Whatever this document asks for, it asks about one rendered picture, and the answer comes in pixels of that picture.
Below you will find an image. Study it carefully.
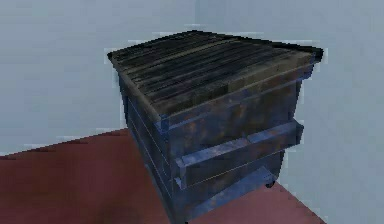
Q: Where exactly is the rusty blue dumpster trash can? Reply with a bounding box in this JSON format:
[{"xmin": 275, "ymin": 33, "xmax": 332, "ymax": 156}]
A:
[{"xmin": 106, "ymin": 29, "xmax": 325, "ymax": 224}]

